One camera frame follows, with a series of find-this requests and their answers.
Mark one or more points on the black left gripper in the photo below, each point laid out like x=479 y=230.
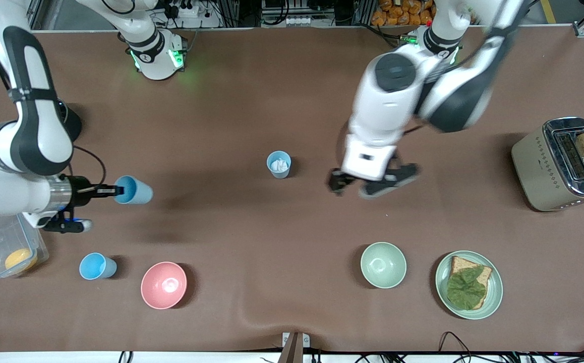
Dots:
x=337 y=181

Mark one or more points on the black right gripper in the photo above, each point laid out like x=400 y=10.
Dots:
x=81 y=190

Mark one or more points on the blue cup with white paper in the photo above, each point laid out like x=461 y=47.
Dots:
x=285 y=155

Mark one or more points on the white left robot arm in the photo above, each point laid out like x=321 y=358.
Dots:
x=388 y=101

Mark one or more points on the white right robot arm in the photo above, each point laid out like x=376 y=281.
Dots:
x=35 y=141

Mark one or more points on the crumpled white paper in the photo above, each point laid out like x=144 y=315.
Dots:
x=279 y=165

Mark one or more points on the pale green bowl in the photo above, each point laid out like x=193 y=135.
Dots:
x=383 y=265

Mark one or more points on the pink bowl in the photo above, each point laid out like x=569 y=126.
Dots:
x=163 y=285

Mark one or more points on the yellow round food piece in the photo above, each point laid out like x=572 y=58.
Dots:
x=20 y=259

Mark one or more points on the brown bread slice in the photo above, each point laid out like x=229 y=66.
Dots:
x=461 y=263

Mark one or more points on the green lettuce leaf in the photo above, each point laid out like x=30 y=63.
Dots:
x=466 y=288

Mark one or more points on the small white power strip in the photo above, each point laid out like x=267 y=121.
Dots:
x=301 y=20

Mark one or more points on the bag of orange snacks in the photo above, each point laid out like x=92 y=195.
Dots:
x=398 y=14

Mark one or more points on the pale green plate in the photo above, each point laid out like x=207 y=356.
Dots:
x=493 y=292

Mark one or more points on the beige and chrome toaster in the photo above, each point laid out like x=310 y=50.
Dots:
x=536 y=171

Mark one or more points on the white power strip with plugs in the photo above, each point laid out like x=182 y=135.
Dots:
x=187 y=9

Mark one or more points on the metal table edge bracket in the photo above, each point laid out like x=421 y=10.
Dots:
x=294 y=343

